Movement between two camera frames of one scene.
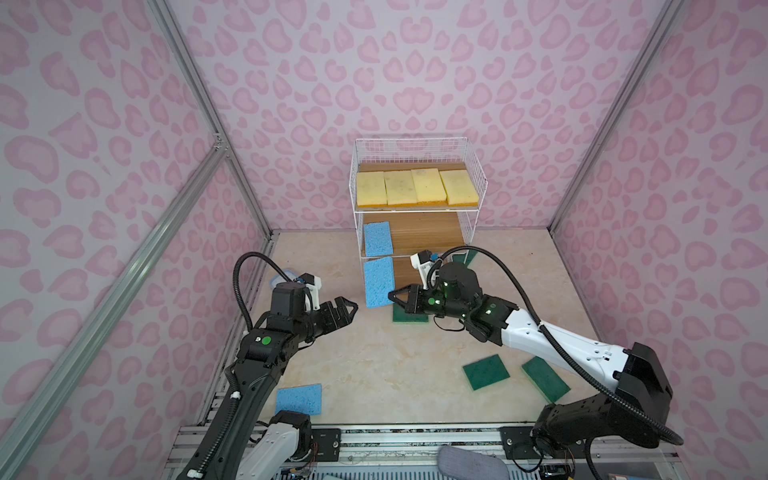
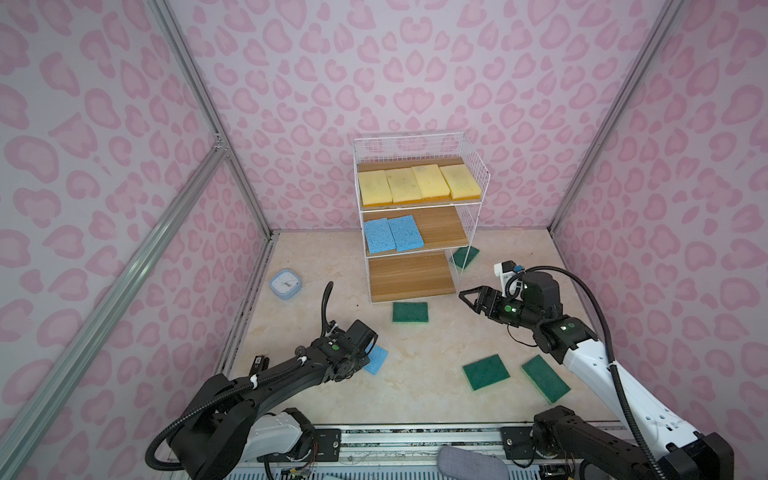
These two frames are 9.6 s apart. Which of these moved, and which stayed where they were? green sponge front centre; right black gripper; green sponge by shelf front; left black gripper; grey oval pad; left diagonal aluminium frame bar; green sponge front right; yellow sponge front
Moved: left black gripper; right black gripper
Stayed: green sponge by shelf front; left diagonal aluminium frame bar; green sponge front right; grey oval pad; yellow sponge front; green sponge front centre
